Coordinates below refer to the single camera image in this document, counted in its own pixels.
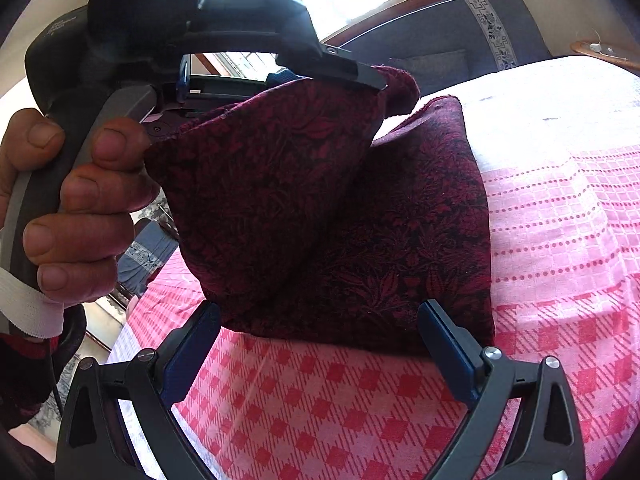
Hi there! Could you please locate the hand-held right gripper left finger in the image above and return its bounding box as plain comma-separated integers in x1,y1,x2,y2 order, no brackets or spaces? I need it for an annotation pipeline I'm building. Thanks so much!
55,301,222,480

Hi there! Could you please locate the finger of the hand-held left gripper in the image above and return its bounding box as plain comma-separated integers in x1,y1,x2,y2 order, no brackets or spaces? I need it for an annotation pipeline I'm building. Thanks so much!
275,35,388,92
144,110,193,140

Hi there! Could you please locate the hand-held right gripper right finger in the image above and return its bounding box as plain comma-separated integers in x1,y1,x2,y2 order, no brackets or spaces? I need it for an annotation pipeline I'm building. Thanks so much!
417,299,587,480

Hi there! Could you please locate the dark red patterned sweater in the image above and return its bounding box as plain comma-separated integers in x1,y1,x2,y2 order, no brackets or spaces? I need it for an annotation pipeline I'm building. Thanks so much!
144,64,496,358

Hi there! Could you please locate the person's left hand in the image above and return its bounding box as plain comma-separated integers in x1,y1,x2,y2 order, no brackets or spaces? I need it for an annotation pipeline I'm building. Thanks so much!
0,107,161,307

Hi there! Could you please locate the blue grey cushioned sofa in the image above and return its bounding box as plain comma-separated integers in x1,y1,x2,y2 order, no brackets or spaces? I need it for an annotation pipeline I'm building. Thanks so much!
345,0,556,98

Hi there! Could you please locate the blue cushioned wooden armchair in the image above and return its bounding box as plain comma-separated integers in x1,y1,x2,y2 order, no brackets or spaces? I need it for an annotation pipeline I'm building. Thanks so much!
117,217,179,297

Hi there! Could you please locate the pink checkered blanket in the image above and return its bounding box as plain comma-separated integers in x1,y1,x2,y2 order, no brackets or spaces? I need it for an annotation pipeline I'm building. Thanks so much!
107,55,640,480

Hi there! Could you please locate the round wooden side table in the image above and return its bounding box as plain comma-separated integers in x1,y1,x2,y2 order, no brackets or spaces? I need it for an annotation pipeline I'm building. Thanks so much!
570,37,640,78

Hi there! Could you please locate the black cable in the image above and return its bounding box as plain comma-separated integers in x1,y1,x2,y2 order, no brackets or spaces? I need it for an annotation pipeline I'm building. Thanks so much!
49,304,87,413

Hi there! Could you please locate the white elastic strap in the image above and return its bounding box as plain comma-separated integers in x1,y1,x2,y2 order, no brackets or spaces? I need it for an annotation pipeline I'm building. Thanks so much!
0,267,64,339

